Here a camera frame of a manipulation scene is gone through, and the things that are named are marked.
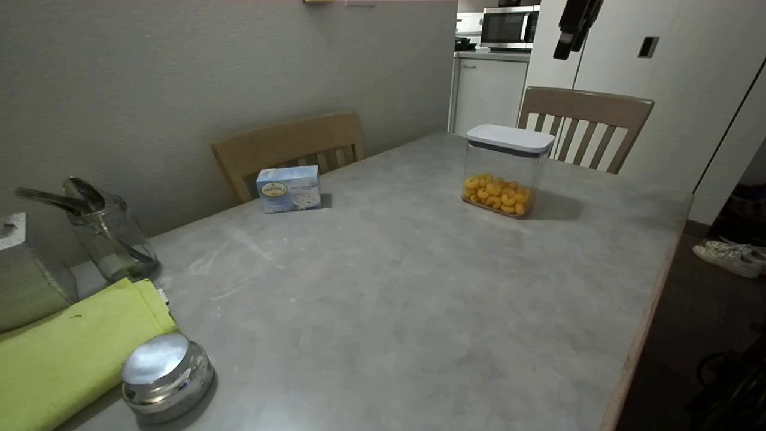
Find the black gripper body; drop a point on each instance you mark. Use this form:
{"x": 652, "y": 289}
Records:
{"x": 579, "y": 16}

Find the white container lid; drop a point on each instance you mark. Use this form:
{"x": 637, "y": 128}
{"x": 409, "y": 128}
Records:
{"x": 509, "y": 137}

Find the clear plastic container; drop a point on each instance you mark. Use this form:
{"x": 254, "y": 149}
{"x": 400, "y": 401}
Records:
{"x": 503, "y": 163}

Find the microwave oven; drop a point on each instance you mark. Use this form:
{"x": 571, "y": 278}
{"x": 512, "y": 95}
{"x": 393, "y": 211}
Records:
{"x": 509, "y": 28}

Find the wooden slat-back chair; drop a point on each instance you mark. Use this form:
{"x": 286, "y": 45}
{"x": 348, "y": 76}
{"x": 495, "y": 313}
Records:
{"x": 588, "y": 103}

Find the small black pot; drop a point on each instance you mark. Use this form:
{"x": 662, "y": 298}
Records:
{"x": 464, "y": 45}

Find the orange snack pieces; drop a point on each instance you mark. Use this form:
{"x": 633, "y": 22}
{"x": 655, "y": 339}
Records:
{"x": 495, "y": 194}

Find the white sneaker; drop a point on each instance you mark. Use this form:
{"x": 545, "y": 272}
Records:
{"x": 726, "y": 260}
{"x": 749, "y": 249}

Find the brown wooden chair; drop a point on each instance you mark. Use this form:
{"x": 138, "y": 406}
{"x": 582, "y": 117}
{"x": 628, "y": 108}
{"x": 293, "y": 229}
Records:
{"x": 279, "y": 145}

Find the blue tea box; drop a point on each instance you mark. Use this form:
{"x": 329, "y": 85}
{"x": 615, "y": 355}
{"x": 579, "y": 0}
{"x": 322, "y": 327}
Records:
{"x": 287, "y": 190}

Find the black floor equipment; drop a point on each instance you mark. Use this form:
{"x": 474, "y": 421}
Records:
{"x": 738, "y": 391}

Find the metal spoon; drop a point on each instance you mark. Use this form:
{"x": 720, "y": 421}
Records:
{"x": 84, "y": 190}

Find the round silver tin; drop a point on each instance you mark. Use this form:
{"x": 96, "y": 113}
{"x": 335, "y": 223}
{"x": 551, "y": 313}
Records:
{"x": 165, "y": 374}

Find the dark metal utensil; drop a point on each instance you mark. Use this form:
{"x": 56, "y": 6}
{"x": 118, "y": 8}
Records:
{"x": 49, "y": 198}

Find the green cloth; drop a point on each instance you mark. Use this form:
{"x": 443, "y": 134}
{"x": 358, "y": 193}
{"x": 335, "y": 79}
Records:
{"x": 62, "y": 351}

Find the black wall plate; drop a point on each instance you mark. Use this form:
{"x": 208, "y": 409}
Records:
{"x": 650, "y": 46}

